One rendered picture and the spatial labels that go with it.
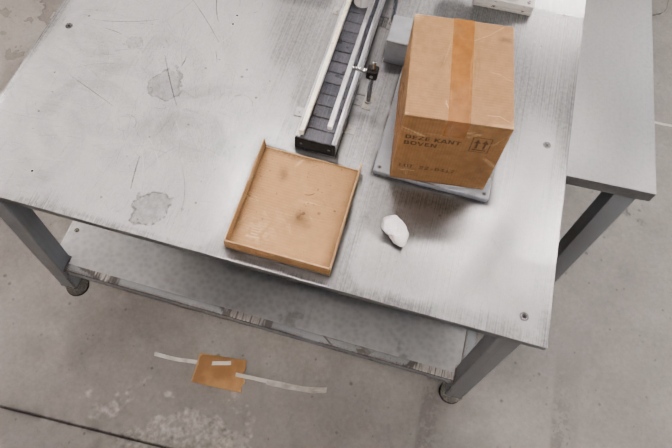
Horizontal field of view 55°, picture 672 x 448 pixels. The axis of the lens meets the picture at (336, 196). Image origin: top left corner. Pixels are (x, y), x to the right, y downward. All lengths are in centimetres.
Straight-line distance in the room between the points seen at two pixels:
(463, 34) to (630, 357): 146
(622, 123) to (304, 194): 91
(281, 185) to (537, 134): 71
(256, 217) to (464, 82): 59
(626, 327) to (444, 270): 120
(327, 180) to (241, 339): 89
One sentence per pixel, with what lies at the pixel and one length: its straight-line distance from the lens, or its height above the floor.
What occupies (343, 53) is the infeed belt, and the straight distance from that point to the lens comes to 182.
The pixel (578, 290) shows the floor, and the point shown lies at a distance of 262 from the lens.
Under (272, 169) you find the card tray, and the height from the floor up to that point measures 83.
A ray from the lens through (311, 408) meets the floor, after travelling 229.
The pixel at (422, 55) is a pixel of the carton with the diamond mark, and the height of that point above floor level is 112.
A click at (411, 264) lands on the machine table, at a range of 156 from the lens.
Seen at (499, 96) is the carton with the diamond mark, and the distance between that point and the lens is 149.
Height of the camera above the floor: 225
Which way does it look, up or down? 61 degrees down
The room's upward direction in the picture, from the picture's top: 6 degrees clockwise
